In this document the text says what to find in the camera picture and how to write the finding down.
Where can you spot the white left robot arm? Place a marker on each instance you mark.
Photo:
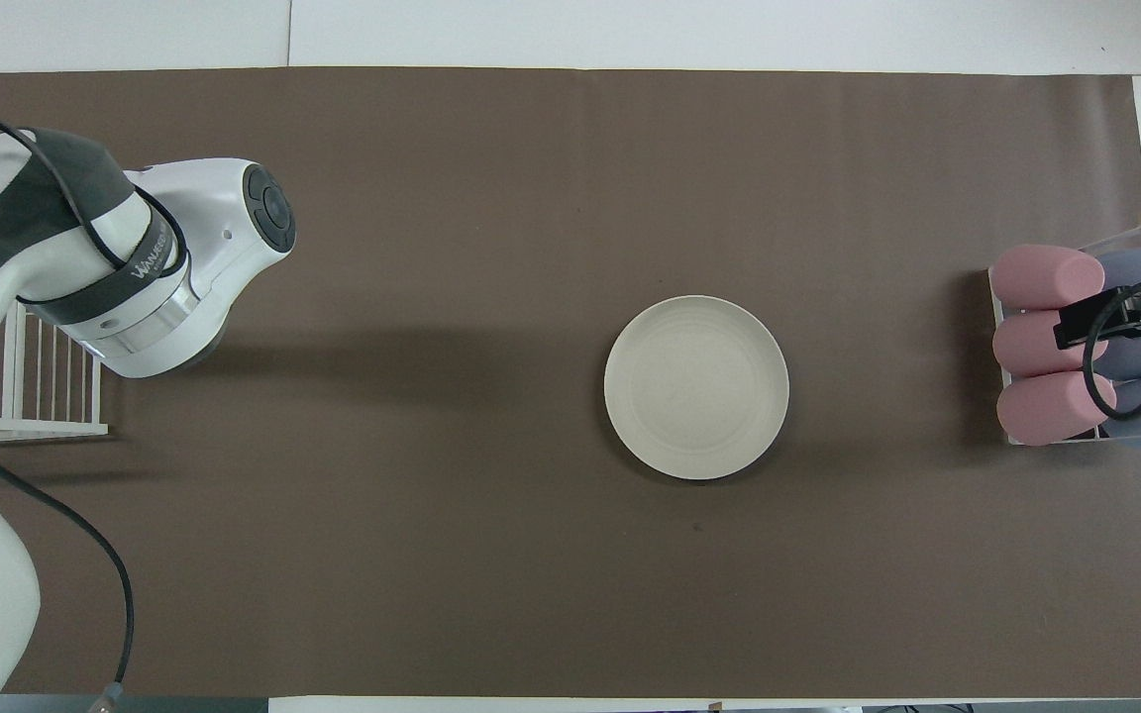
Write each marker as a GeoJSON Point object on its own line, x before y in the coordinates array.
{"type": "Point", "coordinates": [174, 238]}

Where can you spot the round cream plate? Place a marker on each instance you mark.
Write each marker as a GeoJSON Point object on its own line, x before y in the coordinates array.
{"type": "Point", "coordinates": [696, 388]}

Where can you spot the pink plastic cup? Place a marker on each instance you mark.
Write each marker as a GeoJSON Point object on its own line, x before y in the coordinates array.
{"type": "Point", "coordinates": [1046, 411]}
{"type": "Point", "coordinates": [1026, 347]}
{"type": "Point", "coordinates": [1041, 277]}

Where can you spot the brown table mat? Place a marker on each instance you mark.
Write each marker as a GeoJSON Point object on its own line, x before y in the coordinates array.
{"type": "Point", "coordinates": [531, 198]}

